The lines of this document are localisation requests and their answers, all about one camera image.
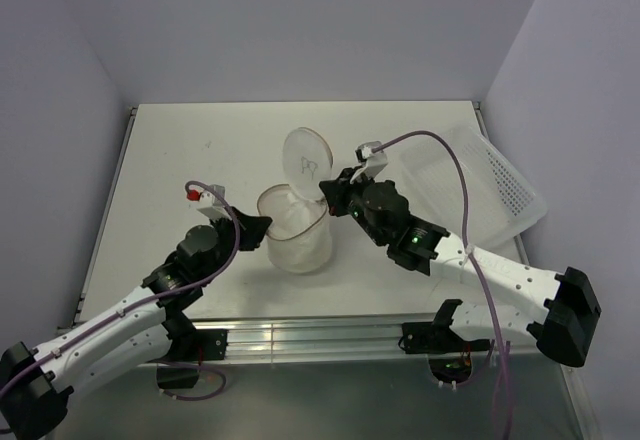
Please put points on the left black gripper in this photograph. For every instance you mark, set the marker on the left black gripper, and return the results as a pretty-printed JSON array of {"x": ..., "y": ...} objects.
[{"x": 251, "y": 228}]

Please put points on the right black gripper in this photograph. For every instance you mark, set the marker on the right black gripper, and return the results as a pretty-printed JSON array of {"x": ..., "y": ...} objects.
[{"x": 336, "y": 191}]

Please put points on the white bra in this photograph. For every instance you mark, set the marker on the white bra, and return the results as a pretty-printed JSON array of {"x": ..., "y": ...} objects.
[{"x": 291, "y": 214}]

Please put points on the round mesh laundry bag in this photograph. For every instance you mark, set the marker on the round mesh laundry bag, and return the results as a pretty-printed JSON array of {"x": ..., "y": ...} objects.
[{"x": 299, "y": 239}]

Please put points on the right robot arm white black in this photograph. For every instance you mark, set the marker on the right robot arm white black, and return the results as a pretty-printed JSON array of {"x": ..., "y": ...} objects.
[{"x": 560, "y": 311}]

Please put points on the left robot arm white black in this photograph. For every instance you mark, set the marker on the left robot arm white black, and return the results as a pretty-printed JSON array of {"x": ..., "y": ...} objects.
[{"x": 38, "y": 383}]

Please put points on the white perforated plastic basket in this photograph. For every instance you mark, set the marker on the white perforated plastic basket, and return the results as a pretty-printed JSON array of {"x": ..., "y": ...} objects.
[{"x": 503, "y": 204}]

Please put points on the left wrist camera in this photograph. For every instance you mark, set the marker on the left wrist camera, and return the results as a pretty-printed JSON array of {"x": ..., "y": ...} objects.
[{"x": 210, "y": 205}]

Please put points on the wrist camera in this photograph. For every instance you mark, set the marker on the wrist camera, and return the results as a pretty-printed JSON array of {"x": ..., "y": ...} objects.
[
  {"x": 372, "y": 161},
  {"x": 210, "y": 205}
]

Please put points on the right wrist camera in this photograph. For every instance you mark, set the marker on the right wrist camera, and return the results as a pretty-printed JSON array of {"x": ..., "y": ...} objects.
[{"x": 372, "y": 161}]

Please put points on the aluminium rail frame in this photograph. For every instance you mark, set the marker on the aluminium rail frame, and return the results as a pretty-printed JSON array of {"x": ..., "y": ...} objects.
[{"x": 352, "y": 307}]

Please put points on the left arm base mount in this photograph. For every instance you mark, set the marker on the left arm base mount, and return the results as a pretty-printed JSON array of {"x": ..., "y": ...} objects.
[{"x": 183, "y": 366}]

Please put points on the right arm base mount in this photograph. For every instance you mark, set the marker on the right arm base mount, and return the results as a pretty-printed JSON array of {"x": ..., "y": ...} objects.
[{"x": 452, "y": 360}]

